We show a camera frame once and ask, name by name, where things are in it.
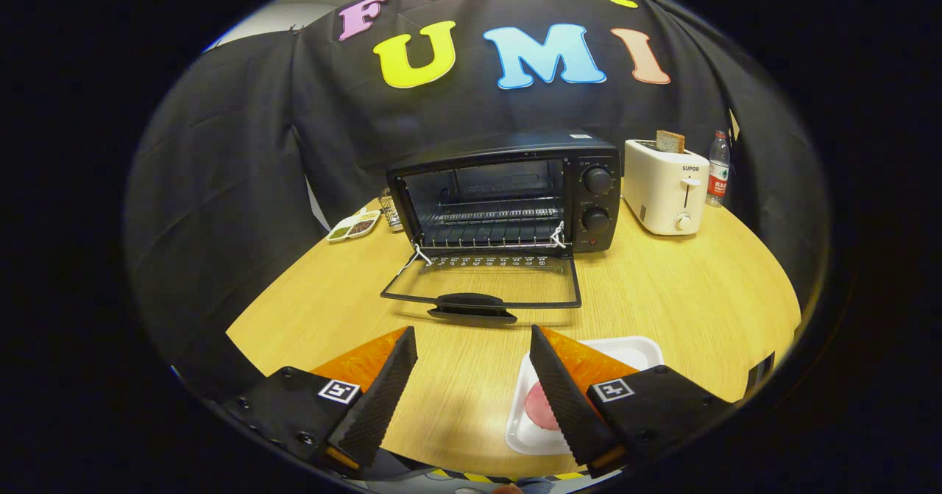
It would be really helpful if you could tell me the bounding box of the pink ham slice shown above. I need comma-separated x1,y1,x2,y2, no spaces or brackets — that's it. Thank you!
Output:
524,381,560,431

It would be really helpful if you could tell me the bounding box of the black backdrop cloth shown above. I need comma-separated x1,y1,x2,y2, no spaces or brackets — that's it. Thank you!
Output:
121,0,832,399

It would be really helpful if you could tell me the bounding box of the white toaster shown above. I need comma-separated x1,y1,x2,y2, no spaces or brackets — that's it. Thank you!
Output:
623,138,711,236

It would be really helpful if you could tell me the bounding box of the black toaster oven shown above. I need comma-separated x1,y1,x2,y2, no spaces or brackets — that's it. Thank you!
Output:
380,132,623,325

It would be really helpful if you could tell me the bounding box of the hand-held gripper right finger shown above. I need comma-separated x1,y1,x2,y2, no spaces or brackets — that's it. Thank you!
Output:
528,324,737,480

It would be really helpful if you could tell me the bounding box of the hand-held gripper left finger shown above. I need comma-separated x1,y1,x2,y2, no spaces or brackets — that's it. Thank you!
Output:
221,326,418,480

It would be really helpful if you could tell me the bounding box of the white rectangular plate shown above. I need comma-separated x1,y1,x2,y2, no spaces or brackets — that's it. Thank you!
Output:
504,336,665,456

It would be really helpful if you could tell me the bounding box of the white divided condiment dish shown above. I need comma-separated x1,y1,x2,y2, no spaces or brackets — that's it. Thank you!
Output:
326,209,382,242

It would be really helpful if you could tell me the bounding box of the small metal wire basket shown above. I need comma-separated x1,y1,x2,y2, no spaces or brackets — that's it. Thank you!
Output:
378,188,404,232

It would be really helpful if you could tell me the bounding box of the clear water bottle red label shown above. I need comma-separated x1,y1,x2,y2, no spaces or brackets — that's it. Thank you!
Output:
706,130,732,208

